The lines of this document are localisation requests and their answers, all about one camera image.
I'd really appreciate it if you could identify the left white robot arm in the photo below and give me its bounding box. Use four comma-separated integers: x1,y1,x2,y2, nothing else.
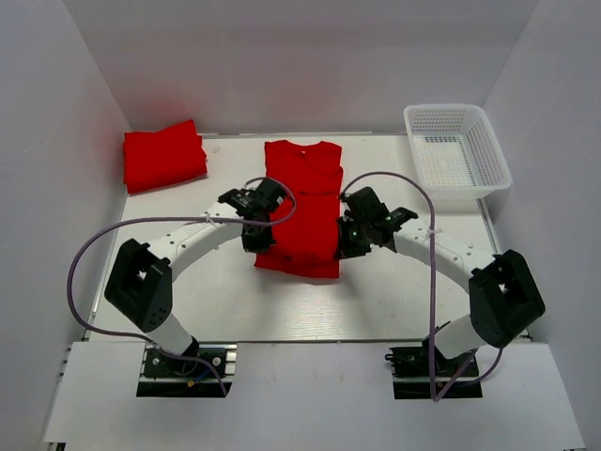
104,178,293,375

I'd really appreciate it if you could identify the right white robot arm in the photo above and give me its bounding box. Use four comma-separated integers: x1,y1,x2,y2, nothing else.
337,187,546,375

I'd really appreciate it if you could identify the folded red t-shirt stack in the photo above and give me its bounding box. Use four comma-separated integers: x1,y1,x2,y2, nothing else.
123,119,208,194

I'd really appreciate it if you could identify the white plastic basket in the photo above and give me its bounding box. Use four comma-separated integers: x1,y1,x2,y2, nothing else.
403,103,513,201

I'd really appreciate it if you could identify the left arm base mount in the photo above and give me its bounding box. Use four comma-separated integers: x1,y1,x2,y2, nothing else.
136,344,237,398

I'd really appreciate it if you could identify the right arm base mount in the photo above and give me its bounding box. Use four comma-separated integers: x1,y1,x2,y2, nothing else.
384,346,483,400

